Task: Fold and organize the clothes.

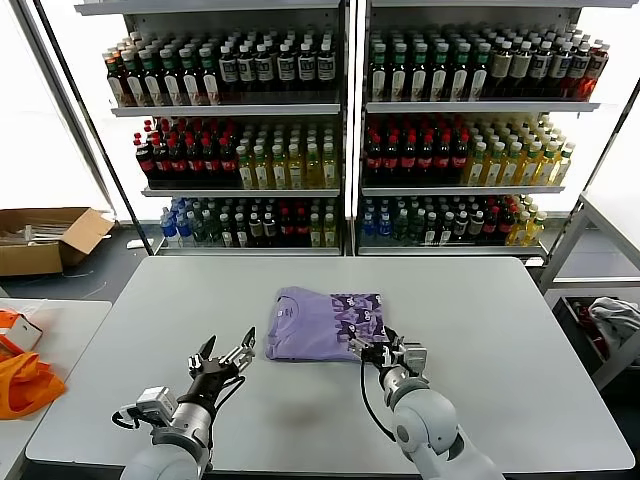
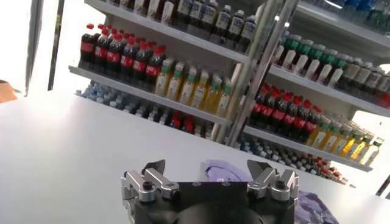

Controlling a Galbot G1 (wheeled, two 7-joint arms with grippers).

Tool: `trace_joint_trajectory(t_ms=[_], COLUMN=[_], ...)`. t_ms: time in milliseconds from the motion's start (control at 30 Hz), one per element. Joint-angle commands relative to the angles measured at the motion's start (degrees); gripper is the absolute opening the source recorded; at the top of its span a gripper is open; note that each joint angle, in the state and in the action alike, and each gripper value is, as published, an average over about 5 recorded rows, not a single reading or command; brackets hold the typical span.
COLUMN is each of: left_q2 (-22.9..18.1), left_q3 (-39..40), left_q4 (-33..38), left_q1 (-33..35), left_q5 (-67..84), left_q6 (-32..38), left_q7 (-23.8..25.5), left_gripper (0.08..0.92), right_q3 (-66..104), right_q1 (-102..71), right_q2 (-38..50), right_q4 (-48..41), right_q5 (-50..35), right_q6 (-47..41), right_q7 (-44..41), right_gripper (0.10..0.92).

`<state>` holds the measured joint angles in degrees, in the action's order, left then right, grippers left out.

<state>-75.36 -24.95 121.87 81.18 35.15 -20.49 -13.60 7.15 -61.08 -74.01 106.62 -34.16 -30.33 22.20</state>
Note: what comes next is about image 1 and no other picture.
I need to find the grey metal shelf unit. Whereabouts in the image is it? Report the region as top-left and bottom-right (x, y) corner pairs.
(74, 0), (352, 257)
(355, 0), (640, 261)

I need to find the brown cardboard box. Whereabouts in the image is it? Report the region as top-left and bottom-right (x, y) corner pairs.
(0, 207), (117, 277)

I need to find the grey metal frame cart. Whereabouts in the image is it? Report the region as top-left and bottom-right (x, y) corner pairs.
(538, 192), (640, 392)

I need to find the purple t-shirt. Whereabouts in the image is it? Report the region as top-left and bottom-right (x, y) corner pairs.
(263, 285), (389, 362)

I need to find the dark bottle beige label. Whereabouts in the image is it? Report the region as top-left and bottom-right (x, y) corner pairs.
(509, 41), (532, 97)
(489, 41), (514, 97)

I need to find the dark bottle blue-white label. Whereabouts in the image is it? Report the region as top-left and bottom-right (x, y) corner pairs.
(254, 43), (275, 94)
(548, 41), (572, 97)
(316, 42), (337, 93)
(276, 43), (297, 94)
(529, 41), (552, 97)
(567, 41), (591, 99)
(296, 42), (317, 94)
(236, 43), (257, 94)
(218, 44), (240, 94)

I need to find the crumpled clear plastic wrap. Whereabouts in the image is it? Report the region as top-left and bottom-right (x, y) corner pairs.
(14, 298), (50, 320)

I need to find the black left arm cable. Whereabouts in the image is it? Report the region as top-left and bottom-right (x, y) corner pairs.
(110, 404), (144, 431)

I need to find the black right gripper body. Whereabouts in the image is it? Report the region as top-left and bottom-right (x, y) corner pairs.
(360, 344), (404, 374)

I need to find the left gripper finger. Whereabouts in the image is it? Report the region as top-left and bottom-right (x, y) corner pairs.
(219, 327), (257, 372)
(188, 335), (217, 375)

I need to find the grey white garment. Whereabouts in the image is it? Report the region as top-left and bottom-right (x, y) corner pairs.
(588, 297), (640, 351)

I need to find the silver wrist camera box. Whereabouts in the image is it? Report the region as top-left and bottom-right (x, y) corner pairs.
(134, 385), (176, 429)
(399, 342), (430, 379)

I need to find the black storage bin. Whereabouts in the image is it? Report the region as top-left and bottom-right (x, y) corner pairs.
(553, 295), (640, 376)

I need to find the small white carton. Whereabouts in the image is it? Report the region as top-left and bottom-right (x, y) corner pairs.
(0, 315), (45, 351)

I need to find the brown tea bottle white label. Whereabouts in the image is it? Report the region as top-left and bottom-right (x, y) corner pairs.
(104, 52), (126, 108)

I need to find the orange fabric bag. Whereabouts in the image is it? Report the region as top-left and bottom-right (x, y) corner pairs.
(0, 308), (68, 420)

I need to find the red drink bottle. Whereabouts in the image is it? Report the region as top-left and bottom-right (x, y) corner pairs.
(582, 43), (610, 100)

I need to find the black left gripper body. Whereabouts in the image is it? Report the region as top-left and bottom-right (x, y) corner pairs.
(189, 360), (246, 401)

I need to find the white packing material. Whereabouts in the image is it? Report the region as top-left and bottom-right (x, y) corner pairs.
(0, 223), (76, 247)

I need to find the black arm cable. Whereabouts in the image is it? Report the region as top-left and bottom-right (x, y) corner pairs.
(110, 404), (144, 431)
(358, 362), (399, 444)

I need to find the red garment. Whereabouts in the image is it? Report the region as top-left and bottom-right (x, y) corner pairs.
(574, 299), (610, 360)

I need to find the dark slanted frame post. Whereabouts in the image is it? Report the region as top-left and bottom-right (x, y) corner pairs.
(542, 79), (640, 274)
(32, 0), (156, 256)

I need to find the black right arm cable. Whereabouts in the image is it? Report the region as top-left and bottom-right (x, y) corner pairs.
(358, 362), (399, 444)

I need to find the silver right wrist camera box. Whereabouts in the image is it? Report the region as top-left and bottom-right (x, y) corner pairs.
(399, 342), (430, 379)

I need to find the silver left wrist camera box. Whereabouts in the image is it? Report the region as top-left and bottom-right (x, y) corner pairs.
(134, 385), (176, 429)

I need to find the dark tea bottle green label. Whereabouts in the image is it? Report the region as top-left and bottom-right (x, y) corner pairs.
(198, 46), (221, 106)
(178, 47), (201, 107)
(158, 47), (182, 107)
(388, 43), (410, 101)
(430, 42), (452, 101)
(409, 43), (431, 101)
(450, 42), (472, 101)
(368, 43), (390, 101)
(138, 48), (162, 108)
(470, 42), (493, 101)
(121, 49), (144, 108)

